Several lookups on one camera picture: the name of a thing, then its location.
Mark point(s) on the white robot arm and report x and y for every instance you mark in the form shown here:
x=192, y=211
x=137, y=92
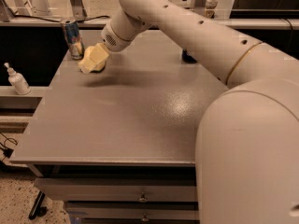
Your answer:
x=247, y=145

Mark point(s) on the blue pepsi can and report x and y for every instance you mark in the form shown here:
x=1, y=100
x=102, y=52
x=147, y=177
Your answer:
x=187, y=58

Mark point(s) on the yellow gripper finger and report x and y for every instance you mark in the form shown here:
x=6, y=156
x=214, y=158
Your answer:
x=83, y=60

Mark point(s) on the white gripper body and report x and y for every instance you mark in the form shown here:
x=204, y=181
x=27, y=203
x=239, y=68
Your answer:
x=112, y=40

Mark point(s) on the black table leg foot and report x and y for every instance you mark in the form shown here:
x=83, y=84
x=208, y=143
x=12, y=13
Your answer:
x=36, y=209

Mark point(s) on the white pump bottle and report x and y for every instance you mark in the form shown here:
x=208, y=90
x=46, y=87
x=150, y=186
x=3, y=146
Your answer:
x=17, y=80

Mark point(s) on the red bull can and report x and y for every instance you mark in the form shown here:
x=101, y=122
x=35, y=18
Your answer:
x=72, y=37

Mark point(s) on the grey upper drawer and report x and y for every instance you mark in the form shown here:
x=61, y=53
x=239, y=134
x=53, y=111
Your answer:
x=117, y=190

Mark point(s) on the grey lower drawer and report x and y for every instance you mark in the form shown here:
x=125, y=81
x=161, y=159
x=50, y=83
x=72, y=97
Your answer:
x=131, y=210

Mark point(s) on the grey drawer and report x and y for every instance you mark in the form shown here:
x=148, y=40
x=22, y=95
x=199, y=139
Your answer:
x=131, y=210
x=117, y=190

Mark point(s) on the yellow sponge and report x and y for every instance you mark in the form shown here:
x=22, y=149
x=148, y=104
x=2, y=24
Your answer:
x=94, y=59

